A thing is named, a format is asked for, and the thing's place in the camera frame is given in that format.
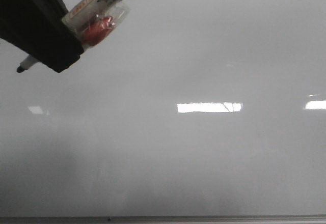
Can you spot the black and white whiteboard marker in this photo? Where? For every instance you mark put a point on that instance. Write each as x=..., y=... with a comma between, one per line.
x=90, y=21

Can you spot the white whiteboard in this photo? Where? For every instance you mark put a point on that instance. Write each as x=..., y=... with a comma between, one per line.
x=190, y=107

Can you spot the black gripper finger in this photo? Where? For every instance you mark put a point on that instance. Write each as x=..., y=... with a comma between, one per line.
x=36, y=27

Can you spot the grey aluminium whiteboard frame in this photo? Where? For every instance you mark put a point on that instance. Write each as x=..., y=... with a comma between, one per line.
x=171, y=219

